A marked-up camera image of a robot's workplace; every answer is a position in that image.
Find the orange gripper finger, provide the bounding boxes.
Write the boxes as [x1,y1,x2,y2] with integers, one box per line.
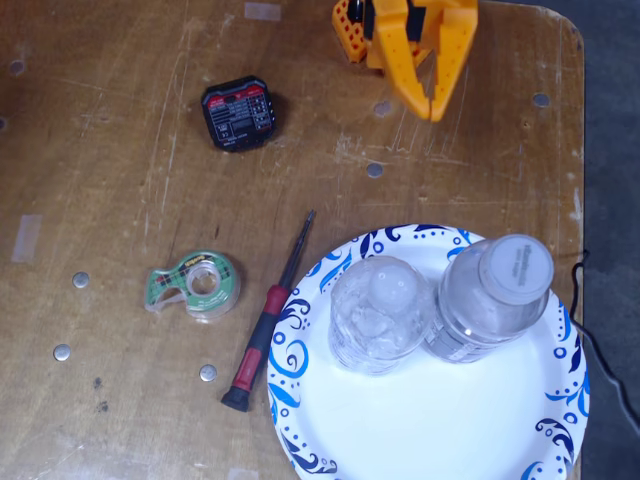
[428,0,480,123]
[373,0,433,120]

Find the labelled vitamin water bottle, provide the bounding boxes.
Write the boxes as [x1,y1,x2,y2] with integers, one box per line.
[422,233,556,365]

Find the clear plastic water bottle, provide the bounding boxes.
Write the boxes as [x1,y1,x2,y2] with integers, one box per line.
[328,254,437,377]

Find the blue floral paper plate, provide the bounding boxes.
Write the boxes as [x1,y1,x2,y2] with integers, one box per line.
[266,223,591,480]

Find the black outlet tester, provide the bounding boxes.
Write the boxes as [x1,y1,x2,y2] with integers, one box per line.
[201,74,279,152]

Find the red black screwdriver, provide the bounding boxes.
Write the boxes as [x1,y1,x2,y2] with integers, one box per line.
[220,209,316,414]

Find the green scotch tape dispenser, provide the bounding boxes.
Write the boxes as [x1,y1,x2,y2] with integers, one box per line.
[144,249,242,326]

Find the thin black cable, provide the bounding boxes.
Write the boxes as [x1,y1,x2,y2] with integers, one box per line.
[571,248,640,436]

